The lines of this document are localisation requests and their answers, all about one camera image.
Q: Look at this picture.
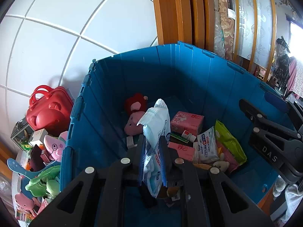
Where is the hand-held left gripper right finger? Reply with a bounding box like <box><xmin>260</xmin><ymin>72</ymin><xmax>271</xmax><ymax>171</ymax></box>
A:
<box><xmin>159</xmin><ymin>136</ymin><xmax>275</xmax><ymax>227</ymax></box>

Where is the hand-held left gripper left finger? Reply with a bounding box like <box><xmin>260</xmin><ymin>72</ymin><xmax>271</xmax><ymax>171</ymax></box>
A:
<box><xmin>28</xmin><ymin>134</ymin><xmax>146</xmax><ymax>227</ymax></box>

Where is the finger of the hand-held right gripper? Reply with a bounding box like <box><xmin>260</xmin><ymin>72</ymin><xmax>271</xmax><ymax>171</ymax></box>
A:
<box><xmin>264</xmin><ymin>91</ymin><xmax>303</xmax><ymax>133</ymax></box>
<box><xmin>239</xmin><ymin>99</ymin><xmax>303</xmax><ymax>185</ymax></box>

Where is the white wet wipes packet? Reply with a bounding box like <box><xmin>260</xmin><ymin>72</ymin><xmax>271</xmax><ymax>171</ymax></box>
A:
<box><xmin>137</xmin><ymin>99</ymin><xmax>171</xmax><ymax>198</ymax></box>

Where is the blue plastic crate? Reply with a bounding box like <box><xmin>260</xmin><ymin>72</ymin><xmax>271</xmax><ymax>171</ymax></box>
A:
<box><xmin>59</xmin><ymin>41</ymin><xmax>299</xmax><ymax>227</ymax></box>

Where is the pink tissue pack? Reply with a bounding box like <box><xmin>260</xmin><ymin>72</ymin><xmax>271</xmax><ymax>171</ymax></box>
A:
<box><xmin>170</xmin><ymin>111</ymin><xmax>205</xmax><ymax>136</ymax></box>
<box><xmin>168</xmin><ymin>142</ymin><xmax>196</xmax><ymax>162</ymax></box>

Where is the small green box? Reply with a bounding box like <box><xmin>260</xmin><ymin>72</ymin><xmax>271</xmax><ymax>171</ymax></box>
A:
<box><xmin>169</xmin><ymin>132</ymin><xmax>190</xmax><ymax>144</ymax></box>

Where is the pink hanging garment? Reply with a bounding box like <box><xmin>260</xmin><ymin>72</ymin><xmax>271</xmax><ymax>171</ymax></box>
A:
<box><xmin>287</xmin><ymin>56</ymin><xmax>298</xmax><ymax>93</ymax></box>

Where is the small white medicine bottle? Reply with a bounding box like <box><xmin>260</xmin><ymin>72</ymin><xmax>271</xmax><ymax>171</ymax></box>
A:
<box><xmin>181</xmin><ymin>130</ymin><xmax>197</xmax><ymax>141</ymax></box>

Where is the pig plush in red dress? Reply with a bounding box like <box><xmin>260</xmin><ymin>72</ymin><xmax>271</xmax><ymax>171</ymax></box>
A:
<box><xmin>124</xmin><ymin>93</ymin><xmax>149</xmax><ymax>136</ymax></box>

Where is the yellow-green snack packet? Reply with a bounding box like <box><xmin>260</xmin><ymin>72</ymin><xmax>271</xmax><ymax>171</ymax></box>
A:
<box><xmin>214</xmin><ymin>120</ymin><xmax>248</xmax><ymax>166</ymax></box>

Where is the pink packet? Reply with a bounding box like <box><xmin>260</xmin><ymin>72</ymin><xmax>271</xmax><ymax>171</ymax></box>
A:
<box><xmin>216</xmin><ymin>141</ymin><xmax>240</xmax><ymax>173</ymax></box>

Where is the white blue-print sachet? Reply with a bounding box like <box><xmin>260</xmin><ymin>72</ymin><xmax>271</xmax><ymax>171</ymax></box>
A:
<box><xmin>197</xmin><ymin>126</ymin><xmax>220</xmax><ymax>164</ymax></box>

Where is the white cloth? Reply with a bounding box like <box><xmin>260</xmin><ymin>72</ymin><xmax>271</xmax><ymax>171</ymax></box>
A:
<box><xmin>272</xmin><ymin>177</ymin><xmax>303</xmax><ymax>221</ymax></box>

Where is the small beige teddy bear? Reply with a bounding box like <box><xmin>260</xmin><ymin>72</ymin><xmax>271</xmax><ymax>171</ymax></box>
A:
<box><xmin>212</xmin><ymin>154</ymin><xmax>230</xmax><ymax>173</ymax></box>

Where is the pink pig plush with glasses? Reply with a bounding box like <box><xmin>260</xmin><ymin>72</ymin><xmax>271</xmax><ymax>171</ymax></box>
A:
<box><xmin>43</xmin><ymin>131</ymin><xmax>69</xmax><ymax>162</ymax></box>

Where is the rolled patterned carpet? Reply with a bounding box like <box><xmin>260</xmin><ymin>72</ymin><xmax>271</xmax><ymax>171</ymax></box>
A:
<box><xmin>211</xmin><ymin>0</ymin><xmax>236</xmax><ymax>61</ymax></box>

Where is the small red box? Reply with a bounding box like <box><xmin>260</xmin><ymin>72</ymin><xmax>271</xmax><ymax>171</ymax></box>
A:
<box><xmin>40</xmin><ymin>150</ymin><xmax>52</xmax><ymax>162</ymax></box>

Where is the green dinosaur plush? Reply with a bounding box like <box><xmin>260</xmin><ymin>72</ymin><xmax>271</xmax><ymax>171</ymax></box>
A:
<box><xmin>25</xmin><ymin>165</ymin><xmax>61</xmax><ymax>198</ymax></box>

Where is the red bear-shaped suitcase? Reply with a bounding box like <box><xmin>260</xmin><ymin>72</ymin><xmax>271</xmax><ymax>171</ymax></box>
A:
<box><xmin>26</xmin><ymin>85</ymin><xmax>74</xmax><ymax>136</ymax></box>

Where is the dark maroon pouch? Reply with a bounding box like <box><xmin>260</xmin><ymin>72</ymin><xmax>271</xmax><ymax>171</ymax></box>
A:
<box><xmin>29</xmin><ymin>144</ymin><xmax>47</xmax><ymax>172</ymax></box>

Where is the white cardboard box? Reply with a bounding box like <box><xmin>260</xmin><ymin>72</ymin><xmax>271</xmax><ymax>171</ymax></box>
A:
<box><xmin>28</xmin><ymin>129</ymin><xmax>49</xmax><ymax>147</ymax></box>

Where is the dark green tin box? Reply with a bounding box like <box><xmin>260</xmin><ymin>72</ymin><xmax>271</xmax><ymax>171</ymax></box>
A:
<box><xmin>10</xmin><ymin>117</ymin><xmax>35</xmax><ymax>151</ymax></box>

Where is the pink pig plush blue body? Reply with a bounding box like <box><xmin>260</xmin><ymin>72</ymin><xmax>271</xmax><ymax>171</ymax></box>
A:
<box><xmin>13</xmin><ymin>192</ymin><xmax>41</xmax><ymax>217</ymax></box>

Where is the blue boomerang toy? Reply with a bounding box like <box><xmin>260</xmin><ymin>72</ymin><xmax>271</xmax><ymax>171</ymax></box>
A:
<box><xmin>7</xmin><ymin>158</ymin><xmax>36</xmax><ymax>195</ymax></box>

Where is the colourful small carton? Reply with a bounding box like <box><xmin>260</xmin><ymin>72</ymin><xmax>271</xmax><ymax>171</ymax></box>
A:
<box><xmin>15</xmin><ymin>210</ymin><xmax>34</xmax><ymax>223</ymax></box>

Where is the wooden sliding door frame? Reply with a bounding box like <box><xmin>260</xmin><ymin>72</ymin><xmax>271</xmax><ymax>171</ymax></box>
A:
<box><xmin>150</xmin><ymin>0</ymin><xmax>278</xmax><ymax>84</ymax></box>

